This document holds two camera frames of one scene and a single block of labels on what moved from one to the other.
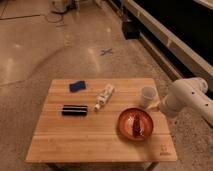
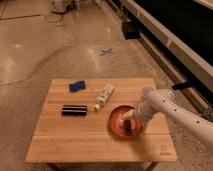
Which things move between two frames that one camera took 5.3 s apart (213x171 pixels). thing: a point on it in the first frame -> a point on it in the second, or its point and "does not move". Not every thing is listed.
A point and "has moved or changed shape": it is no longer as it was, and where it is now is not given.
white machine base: (60, 6) does not move
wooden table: (79, 122) does not move
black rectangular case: (74, 110) does not move
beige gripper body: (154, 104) -> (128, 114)
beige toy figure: (103, 97) does not move
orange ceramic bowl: (135, 124) has moved or changed shape
